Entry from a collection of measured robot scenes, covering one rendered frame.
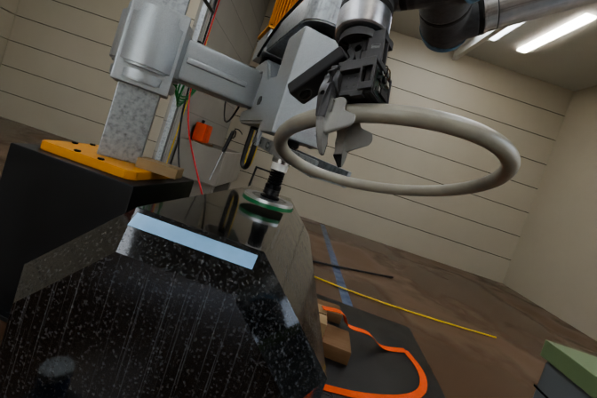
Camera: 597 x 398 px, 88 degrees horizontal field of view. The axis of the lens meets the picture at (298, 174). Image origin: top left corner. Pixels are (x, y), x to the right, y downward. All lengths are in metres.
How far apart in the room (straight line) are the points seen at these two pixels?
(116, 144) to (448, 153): 5.94
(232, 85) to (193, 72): 0.21
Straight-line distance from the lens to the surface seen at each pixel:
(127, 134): 1.76
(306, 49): 1.24
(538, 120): 7.68
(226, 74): 1.80
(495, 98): 7.26
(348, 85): 0.49
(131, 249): 0.80
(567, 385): 0.82
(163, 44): 1.70
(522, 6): 0.73
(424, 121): 0.48
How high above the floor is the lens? 1.06
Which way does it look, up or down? 3 degrees down
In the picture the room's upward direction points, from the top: 18 degrees clockwise
